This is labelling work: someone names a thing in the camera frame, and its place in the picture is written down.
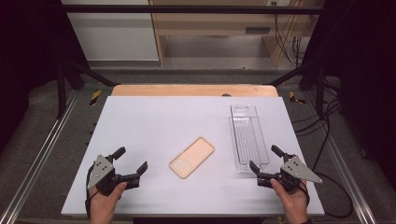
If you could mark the clear plastic tray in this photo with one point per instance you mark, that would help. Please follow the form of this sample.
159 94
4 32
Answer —
249 137

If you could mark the white cabinet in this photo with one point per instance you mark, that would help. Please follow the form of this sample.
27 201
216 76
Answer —
115 34

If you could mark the metal floor rail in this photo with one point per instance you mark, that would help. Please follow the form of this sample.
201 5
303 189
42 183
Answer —
345 165
37 155

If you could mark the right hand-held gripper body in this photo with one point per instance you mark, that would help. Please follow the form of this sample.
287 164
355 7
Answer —
297 171

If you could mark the white board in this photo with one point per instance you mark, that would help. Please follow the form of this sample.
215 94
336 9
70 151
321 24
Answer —
149 124

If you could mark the black crossbar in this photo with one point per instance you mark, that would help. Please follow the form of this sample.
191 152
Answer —
186 9

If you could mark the beige phone case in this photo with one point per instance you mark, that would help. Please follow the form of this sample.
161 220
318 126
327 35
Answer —
192 157

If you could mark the person's left hand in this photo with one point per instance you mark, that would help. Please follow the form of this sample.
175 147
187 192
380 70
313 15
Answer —
106 203

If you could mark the black frame strut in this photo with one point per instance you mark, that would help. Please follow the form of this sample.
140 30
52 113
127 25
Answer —
319 90
61 90

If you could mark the light wooden desk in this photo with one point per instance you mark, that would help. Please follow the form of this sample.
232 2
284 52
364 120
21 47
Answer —
211 23

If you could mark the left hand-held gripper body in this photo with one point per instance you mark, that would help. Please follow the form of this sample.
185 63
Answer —
100 170

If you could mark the person's right hand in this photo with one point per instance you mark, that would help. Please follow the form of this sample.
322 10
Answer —
291 203

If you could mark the black curtain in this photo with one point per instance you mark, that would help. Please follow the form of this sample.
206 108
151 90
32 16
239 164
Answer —
364 62
28 46

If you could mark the wooden table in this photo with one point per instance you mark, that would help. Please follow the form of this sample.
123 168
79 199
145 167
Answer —
174 90

